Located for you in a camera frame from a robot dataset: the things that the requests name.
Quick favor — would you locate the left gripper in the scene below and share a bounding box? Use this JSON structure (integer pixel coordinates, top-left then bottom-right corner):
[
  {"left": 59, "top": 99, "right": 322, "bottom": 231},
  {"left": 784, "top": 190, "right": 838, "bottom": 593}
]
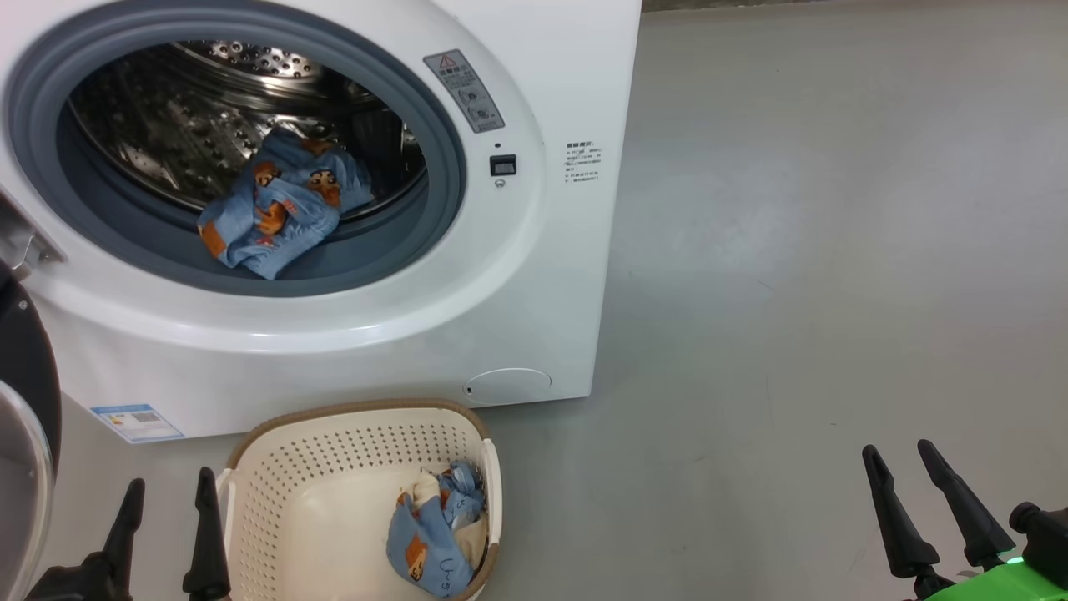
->
[{"left": 25, "top": 467, "right": 232, "bottom": 601}]

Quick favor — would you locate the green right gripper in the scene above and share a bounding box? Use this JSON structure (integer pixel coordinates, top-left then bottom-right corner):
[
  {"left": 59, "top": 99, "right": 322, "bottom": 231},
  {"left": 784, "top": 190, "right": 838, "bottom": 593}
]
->
[{"left": 862, "top": 440, "right": 1068, "bottom": 601}]

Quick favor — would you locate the round white filter cover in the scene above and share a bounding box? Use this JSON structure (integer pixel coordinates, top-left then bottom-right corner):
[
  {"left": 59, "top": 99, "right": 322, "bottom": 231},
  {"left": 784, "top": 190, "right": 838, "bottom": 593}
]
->
[{"left": 464, "top": 368, "right": 552, "bottom": 407}]

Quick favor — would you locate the stainless steel washing machine drum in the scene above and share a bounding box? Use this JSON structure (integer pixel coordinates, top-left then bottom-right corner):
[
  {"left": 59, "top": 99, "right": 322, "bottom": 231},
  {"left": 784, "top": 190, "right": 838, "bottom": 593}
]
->
[{"left": 67, "top": 40, "right": 428, "bottom": 225}]

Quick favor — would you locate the blue and cream cartoon garment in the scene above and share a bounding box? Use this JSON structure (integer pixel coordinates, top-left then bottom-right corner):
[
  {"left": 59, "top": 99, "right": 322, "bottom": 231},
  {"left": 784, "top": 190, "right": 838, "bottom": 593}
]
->
[{"left": 385, "top": 461, "right": 489, "bottom": 599}]

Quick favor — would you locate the blue cartoon print garment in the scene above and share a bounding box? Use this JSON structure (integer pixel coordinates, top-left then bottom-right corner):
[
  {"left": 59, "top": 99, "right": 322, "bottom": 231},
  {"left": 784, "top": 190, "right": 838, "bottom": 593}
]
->
[{"left": 197, "top": 125, "right": 375, "bottom": 280}]

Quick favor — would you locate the white front-load washing machine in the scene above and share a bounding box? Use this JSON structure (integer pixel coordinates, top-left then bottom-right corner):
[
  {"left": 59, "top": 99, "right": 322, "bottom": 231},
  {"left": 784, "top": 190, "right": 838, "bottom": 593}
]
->
[{"left": 0, "top": 0, "right": 643, "bottom": 443}]

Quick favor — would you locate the grey warning sticker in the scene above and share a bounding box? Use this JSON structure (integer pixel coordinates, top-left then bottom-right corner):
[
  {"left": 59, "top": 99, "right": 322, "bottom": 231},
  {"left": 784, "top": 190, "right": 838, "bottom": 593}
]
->
[{"left": 423, "top": 48, "right": 506, "bottom": 134}]

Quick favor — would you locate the dark round glass washer door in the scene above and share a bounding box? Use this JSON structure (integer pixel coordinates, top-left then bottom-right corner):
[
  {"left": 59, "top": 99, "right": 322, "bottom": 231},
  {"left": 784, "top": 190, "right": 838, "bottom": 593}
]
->
[{"left": 0, "top": 263, "right": 63, "bottom": 601}]

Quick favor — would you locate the blue energy label sticker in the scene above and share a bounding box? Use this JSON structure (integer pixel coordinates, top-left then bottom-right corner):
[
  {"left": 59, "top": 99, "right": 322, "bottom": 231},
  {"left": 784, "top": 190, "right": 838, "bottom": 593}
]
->
[{"left": 90, "top": 404, "right": 185, "bottom": 443}]

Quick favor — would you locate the cream perforated laundry basket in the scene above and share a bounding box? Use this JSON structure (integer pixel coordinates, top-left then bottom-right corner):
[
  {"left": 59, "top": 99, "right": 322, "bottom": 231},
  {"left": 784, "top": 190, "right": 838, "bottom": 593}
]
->
[{"left": 215, "top": 399, "right": 502, "bottom": 601}]

